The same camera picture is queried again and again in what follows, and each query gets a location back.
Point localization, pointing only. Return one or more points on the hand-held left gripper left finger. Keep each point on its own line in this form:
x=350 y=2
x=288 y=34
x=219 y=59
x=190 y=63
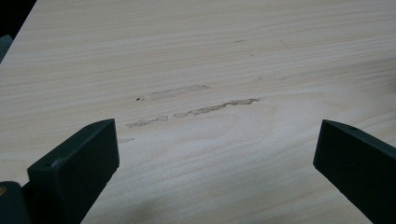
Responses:
x=74 y=168

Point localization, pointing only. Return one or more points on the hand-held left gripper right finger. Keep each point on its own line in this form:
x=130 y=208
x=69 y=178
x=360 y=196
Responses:
x=358 y=165

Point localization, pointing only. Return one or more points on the grey-green object beside table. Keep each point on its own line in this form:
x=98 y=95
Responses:
x=4 y=45

